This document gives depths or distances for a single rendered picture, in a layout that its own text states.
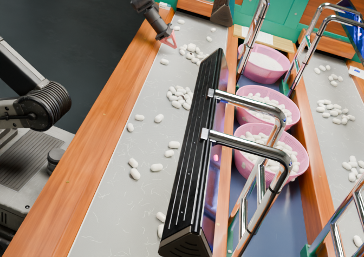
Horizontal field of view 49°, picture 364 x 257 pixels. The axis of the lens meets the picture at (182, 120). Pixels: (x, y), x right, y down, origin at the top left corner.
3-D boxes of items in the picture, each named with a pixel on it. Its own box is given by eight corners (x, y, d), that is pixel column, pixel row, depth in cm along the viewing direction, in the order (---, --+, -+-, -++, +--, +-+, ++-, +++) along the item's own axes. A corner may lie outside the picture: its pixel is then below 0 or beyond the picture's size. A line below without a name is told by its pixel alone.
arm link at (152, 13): (140, 14, 166) (151, 6, 164) (142, 10, 172) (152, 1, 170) (150, 27, 168) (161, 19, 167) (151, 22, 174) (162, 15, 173)
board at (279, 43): (232, 35, 205) (233, 34, 205) (233, 25, 217) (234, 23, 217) (293, 54, 206) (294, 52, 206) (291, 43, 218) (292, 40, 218)
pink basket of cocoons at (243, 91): (241, 143, 149) (249, 123, 143) (220, 100, 169) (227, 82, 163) (301, 145, 158) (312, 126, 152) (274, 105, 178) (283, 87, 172)
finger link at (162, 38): (183, 40, 178) (171, 22, 174) (181, 46, 172) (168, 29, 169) (171, 47, 181) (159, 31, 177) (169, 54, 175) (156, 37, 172)
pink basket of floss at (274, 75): (256, 91, 184) (264, 73, 178) (221, 61, 199) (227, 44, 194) (293, 84, 199) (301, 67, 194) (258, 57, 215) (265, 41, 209)
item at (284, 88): (281, 107, 177) (326, 14, 151) (278, 86, 193) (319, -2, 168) (322, 119, 178) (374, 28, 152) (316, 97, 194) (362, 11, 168)
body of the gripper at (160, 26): (173, 25, 175) (162, 11, 172) (169, 34, 167) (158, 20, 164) (161, 32, 178) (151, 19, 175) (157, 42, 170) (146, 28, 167)
